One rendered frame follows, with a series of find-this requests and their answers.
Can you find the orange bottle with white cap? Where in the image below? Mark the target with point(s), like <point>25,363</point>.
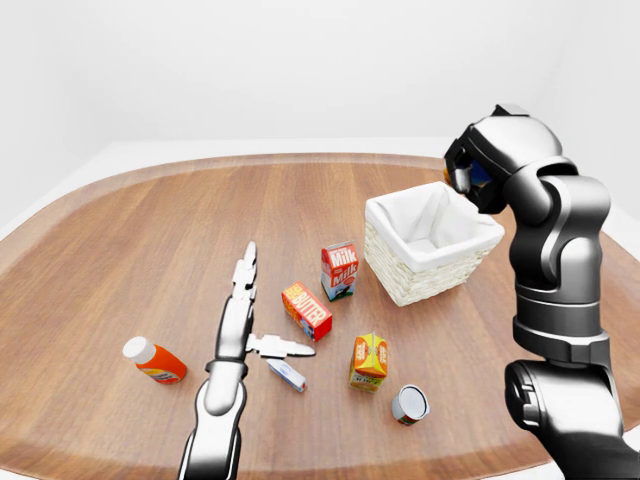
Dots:
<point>157,364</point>

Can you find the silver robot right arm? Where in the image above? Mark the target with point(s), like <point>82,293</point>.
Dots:
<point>560,250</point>

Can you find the silver robot left hand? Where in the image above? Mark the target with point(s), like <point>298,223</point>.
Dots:
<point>236,320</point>

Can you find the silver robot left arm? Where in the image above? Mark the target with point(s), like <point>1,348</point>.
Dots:
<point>219,400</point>

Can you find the silver robot right hand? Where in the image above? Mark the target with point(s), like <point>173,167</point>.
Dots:
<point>520,140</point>

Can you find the small white blue box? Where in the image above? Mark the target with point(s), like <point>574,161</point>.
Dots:
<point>286,375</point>

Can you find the tin with red green label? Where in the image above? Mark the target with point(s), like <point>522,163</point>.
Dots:
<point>411,404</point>

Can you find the red white milk carton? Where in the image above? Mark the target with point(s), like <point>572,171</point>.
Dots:
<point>340,272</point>

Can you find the orange juice carton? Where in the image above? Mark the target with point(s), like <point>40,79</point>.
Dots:
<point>369,362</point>

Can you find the tin with blue orange label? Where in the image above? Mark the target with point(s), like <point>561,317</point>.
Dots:
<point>481,174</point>

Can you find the white woven basket with liner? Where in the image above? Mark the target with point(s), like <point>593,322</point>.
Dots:
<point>430,240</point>

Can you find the red orange butter box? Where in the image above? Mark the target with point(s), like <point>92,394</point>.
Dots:
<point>306,311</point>

